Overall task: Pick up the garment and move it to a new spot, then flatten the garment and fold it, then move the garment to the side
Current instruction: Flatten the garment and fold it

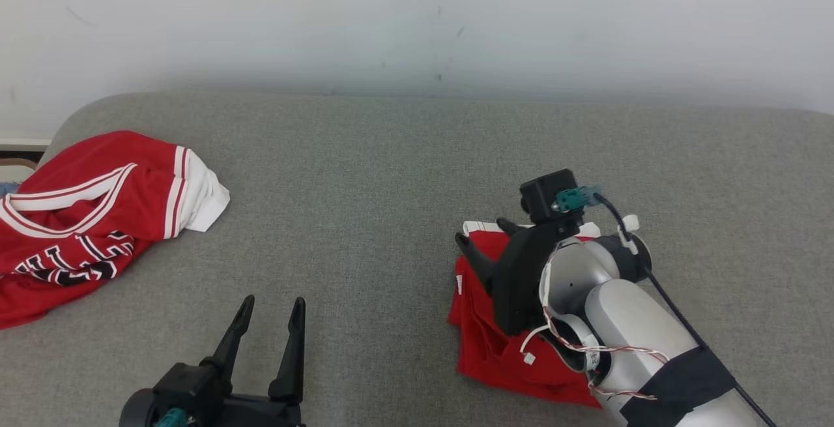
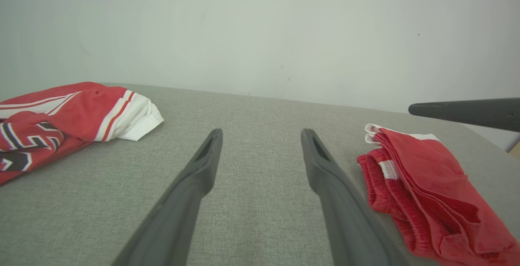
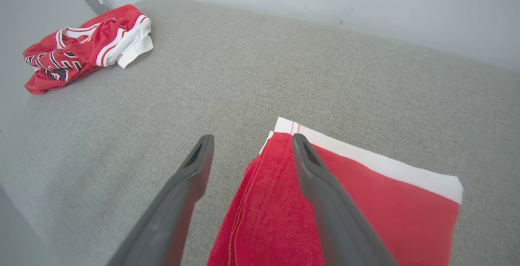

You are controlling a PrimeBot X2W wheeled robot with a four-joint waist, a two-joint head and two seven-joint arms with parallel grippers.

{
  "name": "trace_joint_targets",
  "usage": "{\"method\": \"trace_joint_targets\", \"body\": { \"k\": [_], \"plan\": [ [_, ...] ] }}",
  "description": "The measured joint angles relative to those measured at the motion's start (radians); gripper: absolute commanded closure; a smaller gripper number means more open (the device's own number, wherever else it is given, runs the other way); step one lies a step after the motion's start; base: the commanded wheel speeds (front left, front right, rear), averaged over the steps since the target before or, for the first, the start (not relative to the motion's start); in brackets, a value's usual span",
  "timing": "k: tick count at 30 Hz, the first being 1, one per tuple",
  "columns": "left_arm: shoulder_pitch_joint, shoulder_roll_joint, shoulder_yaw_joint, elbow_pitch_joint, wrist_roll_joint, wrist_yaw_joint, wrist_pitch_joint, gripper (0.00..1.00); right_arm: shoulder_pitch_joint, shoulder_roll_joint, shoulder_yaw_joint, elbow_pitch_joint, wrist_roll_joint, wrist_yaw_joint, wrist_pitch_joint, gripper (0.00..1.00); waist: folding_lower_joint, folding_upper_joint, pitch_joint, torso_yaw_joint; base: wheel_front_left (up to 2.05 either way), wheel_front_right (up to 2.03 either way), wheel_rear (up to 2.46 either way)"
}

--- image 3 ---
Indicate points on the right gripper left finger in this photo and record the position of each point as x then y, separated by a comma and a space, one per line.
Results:
170, 217

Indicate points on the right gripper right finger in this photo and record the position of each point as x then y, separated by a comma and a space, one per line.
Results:
337, 225

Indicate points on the red shorts white stripe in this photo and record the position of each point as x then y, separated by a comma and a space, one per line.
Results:
386, 217

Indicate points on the red white sleeved shirt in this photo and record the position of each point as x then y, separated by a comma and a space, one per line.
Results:
101, 38

